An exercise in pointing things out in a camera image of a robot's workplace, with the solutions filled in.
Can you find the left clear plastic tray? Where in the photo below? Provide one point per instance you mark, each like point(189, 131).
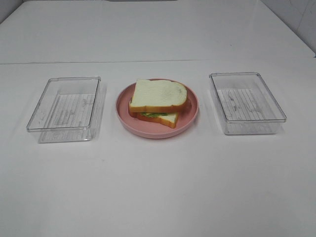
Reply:
point(68, 110)

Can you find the pink round plate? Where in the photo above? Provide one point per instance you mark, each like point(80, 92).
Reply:
point(150, 129)

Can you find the right clear plastic tray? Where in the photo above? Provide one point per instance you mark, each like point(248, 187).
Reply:
point(245, 105)

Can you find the clear plastic tray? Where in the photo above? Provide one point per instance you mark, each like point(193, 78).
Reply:
point(245, 105)
point(68, 110)

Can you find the green lettuce leaf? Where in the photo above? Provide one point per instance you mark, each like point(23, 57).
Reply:
point(153, 115)

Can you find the pink bacon strip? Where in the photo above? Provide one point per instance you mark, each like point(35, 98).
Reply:
point(188, 104)

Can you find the bread slice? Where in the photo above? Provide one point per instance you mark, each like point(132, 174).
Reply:
point(158, 96)
point(170, 120)

